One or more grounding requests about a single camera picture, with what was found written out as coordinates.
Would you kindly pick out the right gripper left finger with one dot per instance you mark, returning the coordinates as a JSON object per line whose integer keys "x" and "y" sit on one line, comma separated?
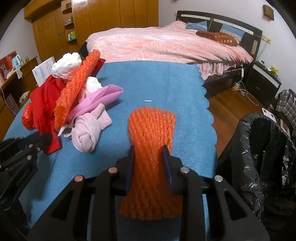
{"x": 84, "y": 201}

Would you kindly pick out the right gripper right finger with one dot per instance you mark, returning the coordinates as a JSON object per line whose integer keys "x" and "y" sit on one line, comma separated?
{"x": 211, "y": 208}

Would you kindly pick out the red knitted glove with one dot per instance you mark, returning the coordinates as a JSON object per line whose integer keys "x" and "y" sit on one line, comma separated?
{"x": 44, "y": 99}

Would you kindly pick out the orange foam net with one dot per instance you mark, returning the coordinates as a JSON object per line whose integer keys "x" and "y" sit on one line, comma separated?
{"x": 149, "y": 198}
{"x": 70, "y": 92}

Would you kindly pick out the white blue paper box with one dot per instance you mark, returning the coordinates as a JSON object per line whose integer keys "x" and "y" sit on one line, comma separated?
{"x": 43, "y": 71}

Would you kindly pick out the white tissue large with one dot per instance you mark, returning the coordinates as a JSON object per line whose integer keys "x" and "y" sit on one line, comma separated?
{"x": 67, "y": 66}

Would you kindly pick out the white tissue small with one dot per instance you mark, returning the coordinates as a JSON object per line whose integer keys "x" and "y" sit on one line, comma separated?
{"x": 92, "y": 85}

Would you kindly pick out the pink face mask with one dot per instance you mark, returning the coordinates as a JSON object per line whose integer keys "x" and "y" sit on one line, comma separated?
{"x": 105, "y": 95}

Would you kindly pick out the black trash bin with bag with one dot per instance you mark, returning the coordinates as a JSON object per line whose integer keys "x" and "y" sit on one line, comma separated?
{"x": 259, "y": 163}

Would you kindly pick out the wooden desk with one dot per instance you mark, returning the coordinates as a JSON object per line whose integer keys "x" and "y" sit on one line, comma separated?
{"x": 12, "y": 90}

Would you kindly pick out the light blue kettle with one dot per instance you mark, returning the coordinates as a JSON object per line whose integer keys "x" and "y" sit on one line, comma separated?
{"x": 16, "y": 61}

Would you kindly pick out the white bathroom scale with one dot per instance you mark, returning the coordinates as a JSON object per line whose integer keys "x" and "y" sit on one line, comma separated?
{"x": 268, "y": 114}

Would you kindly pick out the plaid bag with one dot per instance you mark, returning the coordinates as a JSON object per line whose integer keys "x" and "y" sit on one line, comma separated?
{"x": 286, "y": 105}

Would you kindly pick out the wooden wardrobe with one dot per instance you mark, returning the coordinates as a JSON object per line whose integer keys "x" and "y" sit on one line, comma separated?
{"x": 60, "y": 27}

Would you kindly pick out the black nightstand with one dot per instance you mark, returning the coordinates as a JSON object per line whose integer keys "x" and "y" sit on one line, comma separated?
{"x": 262, "y": 84}

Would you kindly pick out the blue table cloth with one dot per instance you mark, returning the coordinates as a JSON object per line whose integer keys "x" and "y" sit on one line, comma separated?
{"x": 170, "y": 86}

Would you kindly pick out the yellow plush toy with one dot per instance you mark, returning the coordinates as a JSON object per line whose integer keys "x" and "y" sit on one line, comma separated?
{"x": 274, "y": 70}

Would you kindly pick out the bed with pink duvet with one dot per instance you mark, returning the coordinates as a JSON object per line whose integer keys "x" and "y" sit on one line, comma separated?
{"x": 174, "y": 43}

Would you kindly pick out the brown dotted pillow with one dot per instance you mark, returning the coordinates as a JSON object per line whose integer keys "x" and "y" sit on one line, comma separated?
{"x": 220, "y": 37}

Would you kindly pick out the blue pillow right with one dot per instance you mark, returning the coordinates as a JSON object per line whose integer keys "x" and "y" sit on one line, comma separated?
{"x": 236, "y": 33}

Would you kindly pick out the blue pillow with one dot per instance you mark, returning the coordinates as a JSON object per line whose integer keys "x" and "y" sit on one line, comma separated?
{"x": 236, "y": 33}
{"x": 200, "y": 26}

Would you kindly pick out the blue pillow left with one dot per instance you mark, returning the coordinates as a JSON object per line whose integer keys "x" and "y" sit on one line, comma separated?
{"x": 200, "y": 26}

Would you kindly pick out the red picture frame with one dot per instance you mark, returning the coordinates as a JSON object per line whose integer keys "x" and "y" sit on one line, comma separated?
{"x": 6, "y": 64}

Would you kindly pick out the wall lamp right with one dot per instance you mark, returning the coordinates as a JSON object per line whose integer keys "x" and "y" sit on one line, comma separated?
{"x": 268, "y": 12}

